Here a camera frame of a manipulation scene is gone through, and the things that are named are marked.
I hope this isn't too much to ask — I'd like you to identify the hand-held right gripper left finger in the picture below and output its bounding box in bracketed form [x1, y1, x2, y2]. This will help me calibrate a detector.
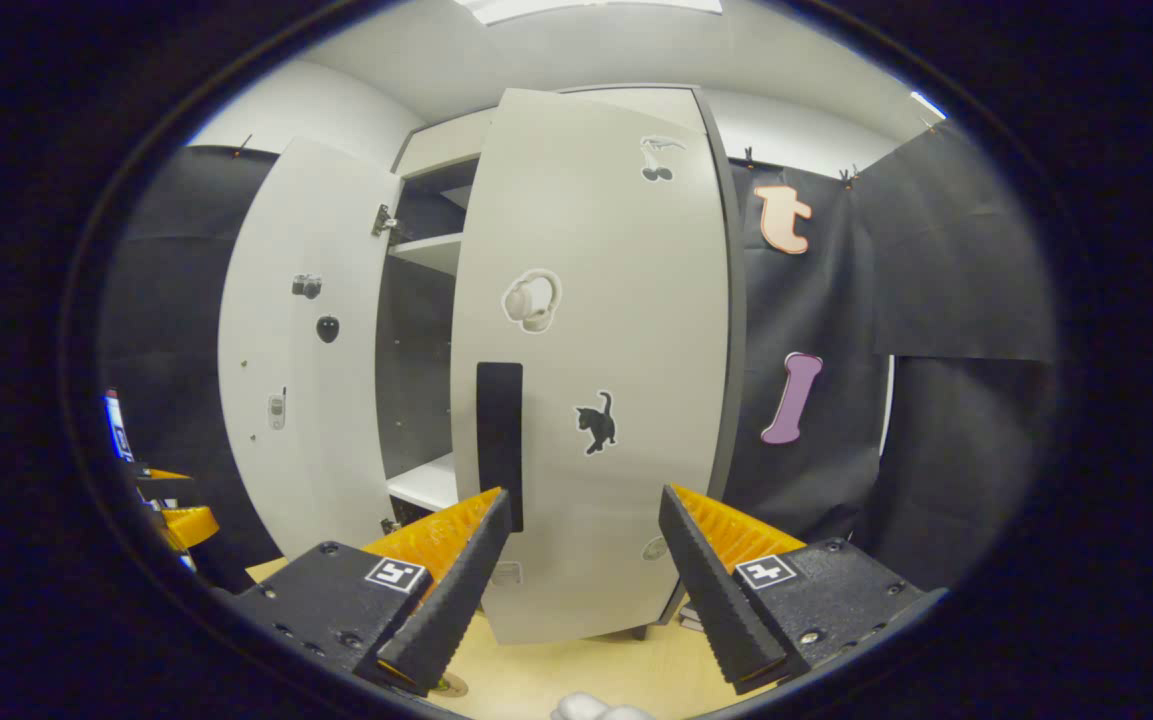
[226, 487, 514, 698]

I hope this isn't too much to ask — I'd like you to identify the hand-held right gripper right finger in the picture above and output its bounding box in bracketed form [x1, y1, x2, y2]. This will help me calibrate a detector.
[658, 484, 942, 698]

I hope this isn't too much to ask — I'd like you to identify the white door with camera sticker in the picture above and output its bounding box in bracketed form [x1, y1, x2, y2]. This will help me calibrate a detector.
[217, 137, 402, 561]

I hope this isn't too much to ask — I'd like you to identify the white door with headphones sticker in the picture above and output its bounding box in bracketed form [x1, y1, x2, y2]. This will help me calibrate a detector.
[448, 86, 734, 646]

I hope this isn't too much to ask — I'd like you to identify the white and grey cabinet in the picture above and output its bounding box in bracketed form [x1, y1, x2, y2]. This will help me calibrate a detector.
[376, 83, 747, 641]

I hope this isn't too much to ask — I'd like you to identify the white and blue object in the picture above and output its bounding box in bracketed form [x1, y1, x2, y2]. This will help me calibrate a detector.
[103, 388, 134, 463]

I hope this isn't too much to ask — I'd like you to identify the black backdrop cloth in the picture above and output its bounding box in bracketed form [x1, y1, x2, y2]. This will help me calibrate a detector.
[101, 118, 1059, 591]

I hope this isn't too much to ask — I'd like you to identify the large ceiling light panel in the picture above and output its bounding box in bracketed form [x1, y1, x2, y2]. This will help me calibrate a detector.
[454, 0, 725, 27]

